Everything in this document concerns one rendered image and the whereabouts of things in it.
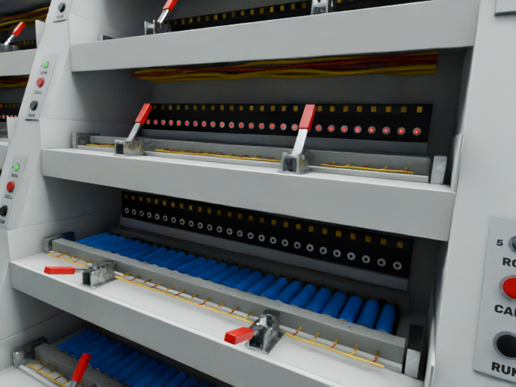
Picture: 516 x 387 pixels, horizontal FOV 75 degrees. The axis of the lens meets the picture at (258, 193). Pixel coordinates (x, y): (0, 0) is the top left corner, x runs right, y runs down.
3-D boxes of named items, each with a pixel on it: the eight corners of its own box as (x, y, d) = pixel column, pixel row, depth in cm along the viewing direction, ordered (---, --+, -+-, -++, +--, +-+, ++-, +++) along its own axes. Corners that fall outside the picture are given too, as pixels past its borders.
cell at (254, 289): (276, 287, 49) (254, 305, 43) (264, 284, 50) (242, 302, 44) (276, 275, 49) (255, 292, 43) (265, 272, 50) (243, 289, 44)
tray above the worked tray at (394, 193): (448, 242, 30) (473, 80, 28) (41, 175, 57) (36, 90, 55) (444, 204, 48) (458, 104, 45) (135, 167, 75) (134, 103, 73)
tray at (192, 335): (418, 469, 28) (434, 365, 26) (11, 287, 55) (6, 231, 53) (425, 342, 45) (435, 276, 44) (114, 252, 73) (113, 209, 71)
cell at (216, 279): (239, 277, 52) (215, 293, 46) (229, 274, 53) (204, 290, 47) (239, 266, 52) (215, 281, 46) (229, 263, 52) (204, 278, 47)
